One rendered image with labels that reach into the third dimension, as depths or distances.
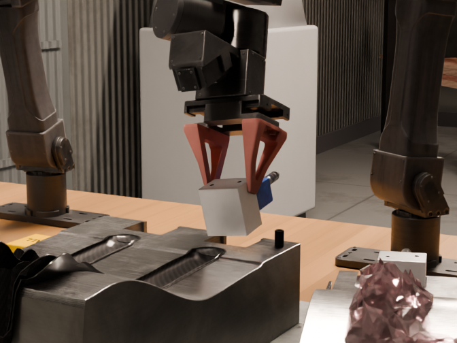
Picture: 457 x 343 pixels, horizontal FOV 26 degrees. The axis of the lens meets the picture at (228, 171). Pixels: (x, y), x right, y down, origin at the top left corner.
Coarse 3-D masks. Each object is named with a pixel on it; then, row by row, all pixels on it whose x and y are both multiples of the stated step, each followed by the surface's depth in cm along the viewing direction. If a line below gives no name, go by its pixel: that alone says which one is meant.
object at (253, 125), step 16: (208, 112) 107; (224, 112) 106; (240, 112) 105; (256, 128) 104; (272, 128) 106; (256, 144) 104; (272, 144) 108; (272, 160) 108; (256, 176) 106; (256, 192) 106
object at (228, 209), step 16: (272, 176) 115; (208, 192) 106; (224, 192) 105; (240, 192) 104; (208, 208) 106; (224, 208) 105; (240, 208) 104; (256, 208) 107; (208, 224) 107; (224, 224) 106; (240, 224) 105; (256, 224) 107
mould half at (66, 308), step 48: (48, 240) 109; (96, 240) 109; (144, 240) 108; (192, 240) 108; (48, 288) 77; (96, 288) 76; (144, 288) 81; (192, 288) 93; (240, 288) 95; (288, 288) 105; (48, 336) 76; (96, 336) 76; (144, 336) 82; (192, 336) 88; (240, 336) 96
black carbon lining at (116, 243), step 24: (120, 240) 109; (0, 264) 80; (24, 264) 78; (48, 264) 77; (72, 264) 80; (168, 264) 100; (192, 264) 101; (0, 288) 80; (0, 312) 81; (0, 336) 76
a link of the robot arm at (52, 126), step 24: (0, 0) 144; (24, 0) 141; (0, 24) 143; (24, 24) 142; (0, 48) 145; (24, 48) 144; (24, 72) 145; (24, 96) 147; (48, 96) 150; (24, 120) 148; (48, 120) 149; (24, 144) 150; (48, 144) 149
